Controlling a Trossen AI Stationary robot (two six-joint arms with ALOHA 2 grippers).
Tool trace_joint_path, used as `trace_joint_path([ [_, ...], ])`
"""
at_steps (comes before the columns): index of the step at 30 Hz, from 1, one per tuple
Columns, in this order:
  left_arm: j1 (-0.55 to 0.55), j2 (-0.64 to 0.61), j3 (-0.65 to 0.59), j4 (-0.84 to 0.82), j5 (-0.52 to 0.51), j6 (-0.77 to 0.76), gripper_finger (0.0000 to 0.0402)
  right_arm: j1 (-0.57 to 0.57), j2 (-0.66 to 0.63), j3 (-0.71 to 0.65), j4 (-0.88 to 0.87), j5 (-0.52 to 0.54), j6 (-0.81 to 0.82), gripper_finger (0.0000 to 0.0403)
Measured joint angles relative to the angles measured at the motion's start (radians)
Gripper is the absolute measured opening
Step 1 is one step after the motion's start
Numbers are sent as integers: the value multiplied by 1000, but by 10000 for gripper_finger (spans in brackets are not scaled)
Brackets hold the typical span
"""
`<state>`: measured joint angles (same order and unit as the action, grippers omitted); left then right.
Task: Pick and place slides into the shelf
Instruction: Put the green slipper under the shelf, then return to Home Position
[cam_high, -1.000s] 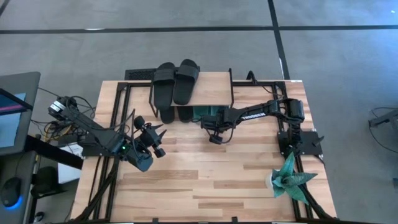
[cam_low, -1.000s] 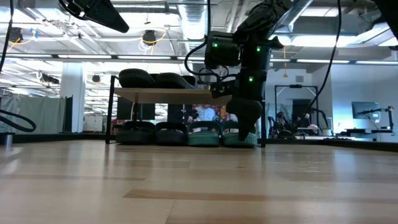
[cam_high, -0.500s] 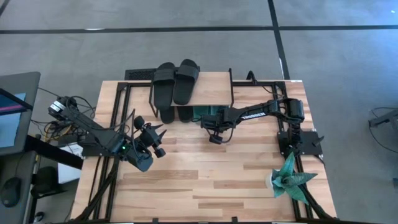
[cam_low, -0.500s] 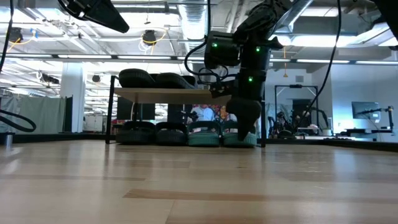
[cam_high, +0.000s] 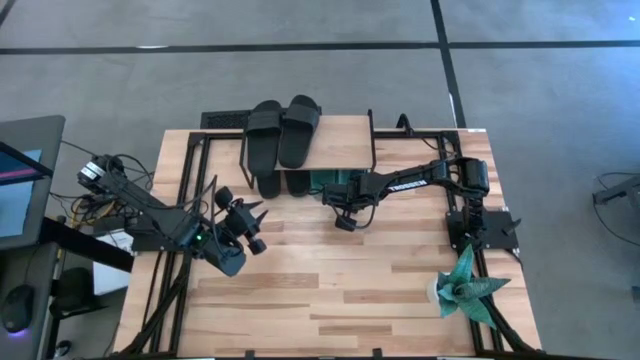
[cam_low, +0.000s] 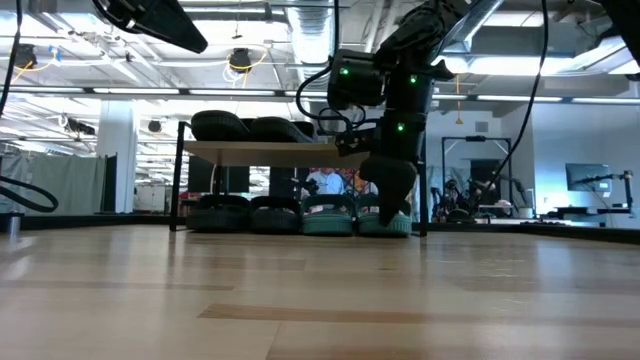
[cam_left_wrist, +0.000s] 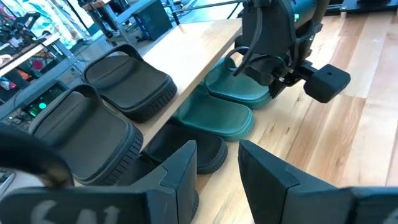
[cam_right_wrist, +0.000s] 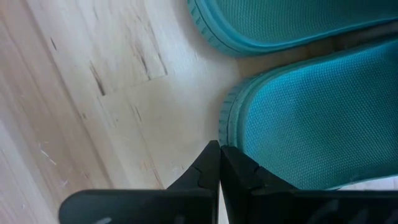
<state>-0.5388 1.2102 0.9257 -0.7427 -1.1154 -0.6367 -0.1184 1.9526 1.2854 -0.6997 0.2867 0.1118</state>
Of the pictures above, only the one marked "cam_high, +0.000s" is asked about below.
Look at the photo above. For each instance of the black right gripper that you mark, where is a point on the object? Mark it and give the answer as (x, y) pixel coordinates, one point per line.
(342, 195)

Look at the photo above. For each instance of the black rubber slide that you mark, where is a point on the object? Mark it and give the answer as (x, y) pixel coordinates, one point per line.
(269, 186)
(297, 184)
(262, 145)
(300, 130)

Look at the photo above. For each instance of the wooden shelf with black frame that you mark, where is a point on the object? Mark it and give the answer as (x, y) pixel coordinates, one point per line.
(345, 142)

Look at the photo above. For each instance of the black computer mouse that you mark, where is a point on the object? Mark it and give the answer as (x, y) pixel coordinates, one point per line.
(17, 307)

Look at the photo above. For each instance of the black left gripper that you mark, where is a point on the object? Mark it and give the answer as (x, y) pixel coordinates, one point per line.
(240, 222)

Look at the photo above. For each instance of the white box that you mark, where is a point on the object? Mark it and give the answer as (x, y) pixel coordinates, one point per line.
(112, 275)

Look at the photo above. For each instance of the green plant in white pot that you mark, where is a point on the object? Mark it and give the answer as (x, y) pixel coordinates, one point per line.
(465, 292)

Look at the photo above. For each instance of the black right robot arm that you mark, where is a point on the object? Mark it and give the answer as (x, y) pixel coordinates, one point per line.
(410, 182)

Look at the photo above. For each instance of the black perforated floor mat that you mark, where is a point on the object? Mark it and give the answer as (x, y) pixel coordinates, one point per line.
(220, 120)

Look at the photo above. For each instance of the grey framed desktop monitor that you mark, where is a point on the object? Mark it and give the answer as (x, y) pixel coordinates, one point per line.
(20, 200)

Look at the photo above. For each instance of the black side desk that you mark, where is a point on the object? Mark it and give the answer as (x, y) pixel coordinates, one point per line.
(85, 242)

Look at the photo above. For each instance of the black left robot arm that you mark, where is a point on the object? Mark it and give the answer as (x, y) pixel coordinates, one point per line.
(160, 220)

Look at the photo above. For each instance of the black aluminium rig frame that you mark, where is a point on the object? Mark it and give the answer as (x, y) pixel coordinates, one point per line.
(415, 134)

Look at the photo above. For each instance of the black office chair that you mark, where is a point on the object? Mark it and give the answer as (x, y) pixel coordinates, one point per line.
(75, 295)

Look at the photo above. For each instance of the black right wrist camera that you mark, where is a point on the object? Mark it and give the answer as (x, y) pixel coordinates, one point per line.
(345, 223)

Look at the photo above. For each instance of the green rubber slide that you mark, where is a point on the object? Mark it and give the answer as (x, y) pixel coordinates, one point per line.
(347, 175)

